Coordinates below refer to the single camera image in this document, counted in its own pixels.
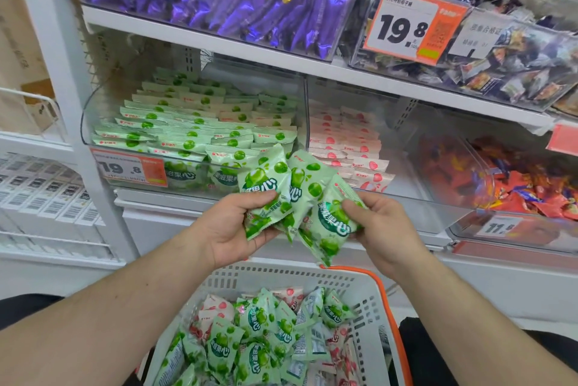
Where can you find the person's left hand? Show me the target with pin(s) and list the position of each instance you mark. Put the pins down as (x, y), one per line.
(221, 232)

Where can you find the person's right hand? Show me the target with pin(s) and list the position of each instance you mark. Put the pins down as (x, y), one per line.
(393, 236)

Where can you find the person's right thumb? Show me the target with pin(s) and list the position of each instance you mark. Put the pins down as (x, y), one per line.
(356, 218)

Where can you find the person's left thumb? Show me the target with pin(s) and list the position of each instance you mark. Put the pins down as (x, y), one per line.
(259, 200)

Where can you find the green candy packet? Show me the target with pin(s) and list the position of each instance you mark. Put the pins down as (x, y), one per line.
(307, 182)
(332, 223)
(266, 187)

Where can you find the person's right forearm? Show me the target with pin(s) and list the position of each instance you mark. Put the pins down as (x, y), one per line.
(469, 327)

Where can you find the person's left forearm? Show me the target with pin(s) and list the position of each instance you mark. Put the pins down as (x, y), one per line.
(99, 313)

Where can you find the clear plastic display bin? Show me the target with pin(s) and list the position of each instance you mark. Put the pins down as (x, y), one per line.
(533, 88)
(551, 236)
(356, 11)
(104, 83)
(420, 200)

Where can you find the rows of pink packets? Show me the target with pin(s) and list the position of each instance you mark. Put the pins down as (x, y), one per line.
(350, 146)

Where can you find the white plastic shopping basket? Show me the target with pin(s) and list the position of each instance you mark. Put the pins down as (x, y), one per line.
(361, 304)

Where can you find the rows of green packets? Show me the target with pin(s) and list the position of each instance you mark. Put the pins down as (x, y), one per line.
(198, 128)

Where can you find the orange and white price tag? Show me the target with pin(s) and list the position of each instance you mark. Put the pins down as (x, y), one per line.
(411, 27)
(128, 169)

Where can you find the heap of green and pink packets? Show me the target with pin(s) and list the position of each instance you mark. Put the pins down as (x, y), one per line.
(266, 340)

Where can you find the white metal shelf unit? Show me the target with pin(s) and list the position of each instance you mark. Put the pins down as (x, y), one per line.
(271, 60)

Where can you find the white price label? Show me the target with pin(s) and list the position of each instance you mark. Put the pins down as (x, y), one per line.
(499, 226)

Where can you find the pile of red wrapped sweets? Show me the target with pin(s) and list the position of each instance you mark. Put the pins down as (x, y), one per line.
(519, 182)

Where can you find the rows of white barcode boxes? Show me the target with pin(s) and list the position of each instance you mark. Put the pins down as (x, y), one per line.
(45, 191)

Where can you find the small white label card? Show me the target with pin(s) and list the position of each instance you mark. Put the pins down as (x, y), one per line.
(478, 36)

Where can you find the red price tag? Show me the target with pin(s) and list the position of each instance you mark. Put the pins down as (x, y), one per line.
(563, 139)

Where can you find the pile of dark wrapped sweets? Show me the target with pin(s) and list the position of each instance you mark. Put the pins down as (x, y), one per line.
(510, 56)

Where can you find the brown cardboard box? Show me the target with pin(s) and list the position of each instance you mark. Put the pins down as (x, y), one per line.
(20, 60)

